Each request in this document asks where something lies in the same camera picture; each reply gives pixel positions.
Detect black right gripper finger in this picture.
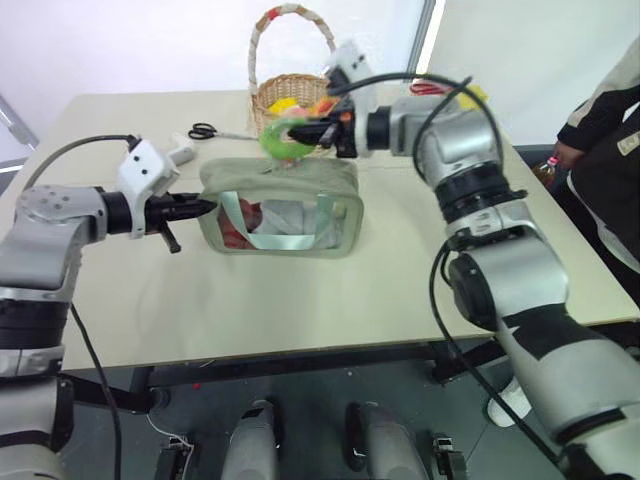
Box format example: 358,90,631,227
319,119,344,150
286,120,335,147

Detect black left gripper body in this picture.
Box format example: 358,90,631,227
143,192,182,255

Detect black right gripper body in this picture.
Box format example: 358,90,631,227
327,95,360,159

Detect green ring toy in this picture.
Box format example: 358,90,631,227
258,115,326,174

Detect green clear-sided zip pouch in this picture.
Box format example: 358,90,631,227
198,156,366,262

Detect orange plush toy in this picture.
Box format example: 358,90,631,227
310,95,342,119

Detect yellow plush toy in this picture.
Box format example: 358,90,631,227
268,96,304,119

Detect red item inside pouch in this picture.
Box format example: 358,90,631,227
218,197,265,250

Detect white cloth inside pouch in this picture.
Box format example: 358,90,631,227
249,199,347,251

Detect person's bare hand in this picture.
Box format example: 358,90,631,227
555,138,579,168

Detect white plastic handheld tool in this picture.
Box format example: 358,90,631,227
168,130,200,167

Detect yellow plastic item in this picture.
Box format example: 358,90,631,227
455,83,490,110

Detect plastic bottle with red cap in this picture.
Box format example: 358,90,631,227
530,156,563,191

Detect grey left robot leg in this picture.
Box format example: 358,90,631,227
219,398,284,480

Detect grey robot leg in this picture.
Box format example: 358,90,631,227
219,398,284,480
343,400,432,480

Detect person in dark jacket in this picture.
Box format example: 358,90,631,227
556,35,640,297

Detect grey right robot leg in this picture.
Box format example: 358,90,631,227
343,400,432,480

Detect white shoe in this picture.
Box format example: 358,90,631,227
486,375,533,429

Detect woven wicker basket with handle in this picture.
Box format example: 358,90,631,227
246,1,347,144

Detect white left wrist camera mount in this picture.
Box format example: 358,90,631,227
116,139,182,240

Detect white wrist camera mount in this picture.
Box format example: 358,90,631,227
116,139,182,240
325,41,382,159

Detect black-handled scissors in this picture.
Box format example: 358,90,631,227
187,122,262,143

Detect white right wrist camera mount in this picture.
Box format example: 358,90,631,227
325,41,382,159

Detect red-handled scissors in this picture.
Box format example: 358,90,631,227
409,80,450,97

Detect black table frame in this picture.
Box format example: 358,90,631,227
58,319,640,416

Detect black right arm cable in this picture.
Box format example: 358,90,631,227
327,73,567,467

